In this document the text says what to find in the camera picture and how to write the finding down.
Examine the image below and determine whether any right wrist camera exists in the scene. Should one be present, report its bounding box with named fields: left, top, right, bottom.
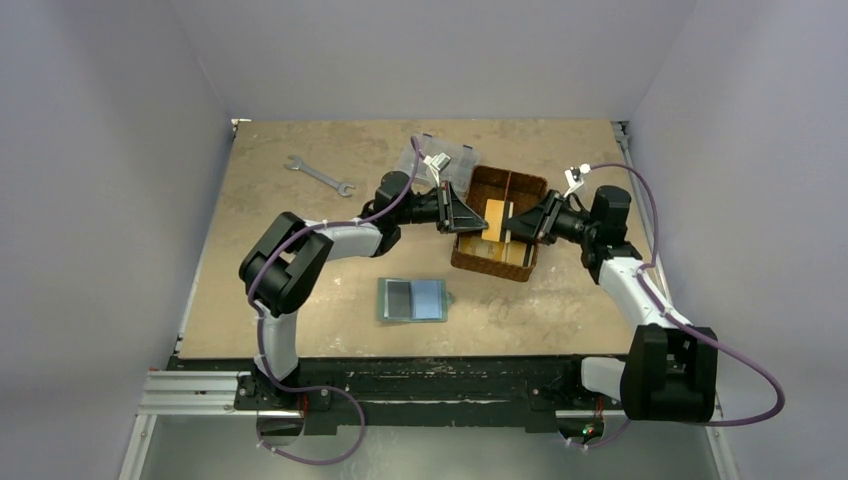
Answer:
left=564, top=164, right=592, bottom=197

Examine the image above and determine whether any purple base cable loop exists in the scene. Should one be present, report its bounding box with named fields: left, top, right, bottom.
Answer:
left=255, top=387, right=368, bottom=466

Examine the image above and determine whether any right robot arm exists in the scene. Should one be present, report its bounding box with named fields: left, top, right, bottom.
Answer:
left=505, top=185, right=718, bottom=423

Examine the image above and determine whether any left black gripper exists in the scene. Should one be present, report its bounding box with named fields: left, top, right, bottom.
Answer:
left=394, top=181, right=487, bottom=235

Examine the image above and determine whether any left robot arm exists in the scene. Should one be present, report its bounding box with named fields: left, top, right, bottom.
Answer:
left=238, top=171, right=488, bottom=409

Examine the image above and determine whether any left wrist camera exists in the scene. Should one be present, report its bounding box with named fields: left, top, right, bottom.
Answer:
left=423, top=152, right=452, bottom=187

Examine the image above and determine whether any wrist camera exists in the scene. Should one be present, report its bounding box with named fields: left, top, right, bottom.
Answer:
left=423, top=152, right=452, bottom=187
left=564, top=164, right=592, bottom=197

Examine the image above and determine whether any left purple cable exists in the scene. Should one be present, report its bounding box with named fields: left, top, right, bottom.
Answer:
left=246, top=135, right=425, bottom=392

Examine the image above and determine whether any gold credit card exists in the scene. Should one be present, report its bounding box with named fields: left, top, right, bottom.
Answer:
left=481, top=199, right=514, bottom=244

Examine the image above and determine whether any clear plastic organizer box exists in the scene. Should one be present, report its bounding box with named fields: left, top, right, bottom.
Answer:
left=395, top=133, right=482, bottom=198

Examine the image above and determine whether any aluminium frame rail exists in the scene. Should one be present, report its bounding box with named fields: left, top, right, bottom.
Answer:
left=136, top=371, right=258, bottom=416

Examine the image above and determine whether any brown woven basket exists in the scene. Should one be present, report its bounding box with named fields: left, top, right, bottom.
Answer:
left=450, top=165, right=548, bottom=282

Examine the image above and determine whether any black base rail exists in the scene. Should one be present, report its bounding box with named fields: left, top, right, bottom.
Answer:
left=235, top=355, right=624, bottom=435

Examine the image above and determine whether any silver open-end wrench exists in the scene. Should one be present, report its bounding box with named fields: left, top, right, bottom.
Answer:
left=285, top=155, right=355, bottom=198

